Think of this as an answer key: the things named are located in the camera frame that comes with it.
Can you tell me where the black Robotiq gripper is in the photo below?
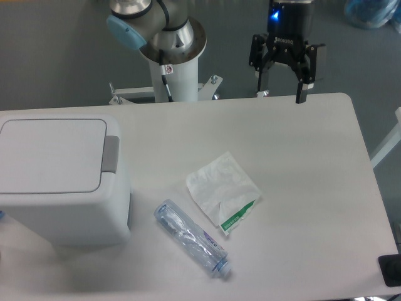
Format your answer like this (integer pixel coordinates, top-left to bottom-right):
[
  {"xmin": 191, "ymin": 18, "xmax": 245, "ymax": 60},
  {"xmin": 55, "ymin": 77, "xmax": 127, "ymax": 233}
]
[{"xmin": 249, "ymin": 1, "xmax": 326, "ymax": 104}]

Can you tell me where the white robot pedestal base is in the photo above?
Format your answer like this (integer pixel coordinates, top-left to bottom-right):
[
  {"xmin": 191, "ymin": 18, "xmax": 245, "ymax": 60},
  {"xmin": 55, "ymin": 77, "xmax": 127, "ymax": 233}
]
[{"xmin": 109, "ymin": 58, "xmax": 223, "ymax": 105}]

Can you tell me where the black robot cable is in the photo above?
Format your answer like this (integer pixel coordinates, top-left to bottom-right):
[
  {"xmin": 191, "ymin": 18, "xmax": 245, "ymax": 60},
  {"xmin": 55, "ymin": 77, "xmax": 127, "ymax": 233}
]
[{"xmin": 155, "ymin": 0, "xmax": 175, "ymax": 103}]

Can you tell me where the white trash can body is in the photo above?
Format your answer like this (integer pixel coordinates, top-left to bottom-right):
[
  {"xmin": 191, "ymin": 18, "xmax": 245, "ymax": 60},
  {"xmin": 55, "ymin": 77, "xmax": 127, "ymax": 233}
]
[{"xmin": 1, "ymin": 114, "xmax": 131, "ymax": 245}]

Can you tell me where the white trash can lid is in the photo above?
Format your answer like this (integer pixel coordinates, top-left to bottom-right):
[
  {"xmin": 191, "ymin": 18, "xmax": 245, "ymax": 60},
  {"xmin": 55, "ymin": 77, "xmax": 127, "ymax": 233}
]
[{"xmin": 1, "ymin": 119, "xmax": 120, "ymax": 194}]

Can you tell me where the crushed clear plastic bottle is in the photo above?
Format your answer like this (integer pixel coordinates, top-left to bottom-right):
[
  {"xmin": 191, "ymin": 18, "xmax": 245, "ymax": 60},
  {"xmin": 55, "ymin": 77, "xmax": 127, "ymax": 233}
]
[{"xmin": 154, "ymin": 199, "xmax": 232, "ymax": 278}]

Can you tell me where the blue plastic bag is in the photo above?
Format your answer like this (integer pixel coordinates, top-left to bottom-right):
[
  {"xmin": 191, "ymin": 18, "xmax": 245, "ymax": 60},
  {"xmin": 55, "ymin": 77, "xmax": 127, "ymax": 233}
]
[{"xmin": 343, "ymin": 1, "xmax": 400, "ymax": 29}]

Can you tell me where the white green plastic wrapper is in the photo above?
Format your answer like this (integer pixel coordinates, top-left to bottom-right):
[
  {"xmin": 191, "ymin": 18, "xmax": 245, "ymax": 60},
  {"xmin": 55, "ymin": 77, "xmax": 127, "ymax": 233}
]
[{"xmin": 185, "ymin": 152, "xmax": 262, "ymax": 236}]

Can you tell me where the black device at table edge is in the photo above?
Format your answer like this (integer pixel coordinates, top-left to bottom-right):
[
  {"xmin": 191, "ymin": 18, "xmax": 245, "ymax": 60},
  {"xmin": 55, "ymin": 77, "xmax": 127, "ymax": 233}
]
[{"xmin": 378, "ymin": 254, "xmax": 400, "ymax": 287}]

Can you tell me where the white table leg frame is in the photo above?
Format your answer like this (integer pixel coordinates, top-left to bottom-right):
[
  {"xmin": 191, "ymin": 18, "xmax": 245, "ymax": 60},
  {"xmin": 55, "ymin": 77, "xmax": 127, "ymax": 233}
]
[{"xmin": 370, "ymin": 107, "xmax": 400, "ymax": 168}]

